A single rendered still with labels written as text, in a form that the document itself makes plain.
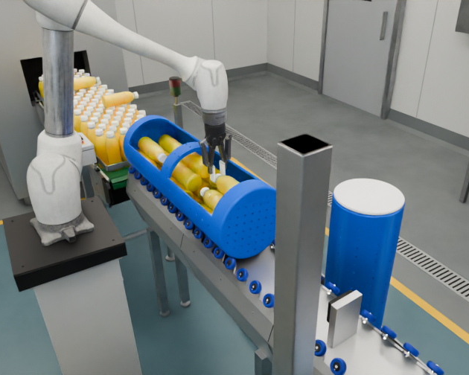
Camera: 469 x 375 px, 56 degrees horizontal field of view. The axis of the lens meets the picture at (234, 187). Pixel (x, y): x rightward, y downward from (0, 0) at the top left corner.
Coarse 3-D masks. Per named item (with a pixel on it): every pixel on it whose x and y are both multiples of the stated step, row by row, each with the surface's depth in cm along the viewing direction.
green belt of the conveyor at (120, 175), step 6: (102, 168) 237; (126, 168) 236; (108, 174) 231; (114, 174) 231; (120, 174) 230; (126, 174) 230; (114, 180) 225; (120, 180) 226; (114, 186) 225; (120, 186) 227; (126, 186) 229
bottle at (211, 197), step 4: (204, 192) 166; (208, 192) 162; (212, 192) 161; (216, 192) 161; (220, 192) 163; (204, 196) 163; (208, 196) 160; (212, 196) 159; (216, 196) 159; (220, 196) 158; (204, 200) 163; (208, 200) 160; (212, 200) 158; (216, 200) 157; (208, 204) 160; (212, 204) 158; (216, 204) 156; (212, 208) 159
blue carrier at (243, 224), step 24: (144, 120) 206; (168, 120) 213; (192, 144) 179; (144, 168) 191; (168, 168) 174; (240, 168) 166; (168, 192) 175; (240, 192) 146; (264, 192) 150; (192, 216) 162; (216, 216) 147; (240, 216) 148; (264, 216) 155; (216, 240) 151; (240, 240) 153; (264, 240) 160
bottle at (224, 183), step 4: (220, 176) 165; (224, 176) 163; (228, 176) 163; (216, 180) 167; (220, 180) 162; (224, 180) 161; (228, 180) 160; (232, 180) 160; (236, 180) 161; (220, 184) 162; (224, 184) 160; (228, 184) 159; (232, 184) 158; (236, 184) 158; (220, 188) 162; (224, 188) 160; (228, 188) 158; (224, 192) 160
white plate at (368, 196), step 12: (348, 180) 190; (360, 180) 189; (372, 180) 189; (336, 192) 181; (348, 192) 181; (360, 192) 181; (372, 192) 180; (384, 192) 180; (396, 192) 180; (348, 204) 173; (360, 204) 173; (372, 204) 173; (384, 204) 172; (396, 204) 172
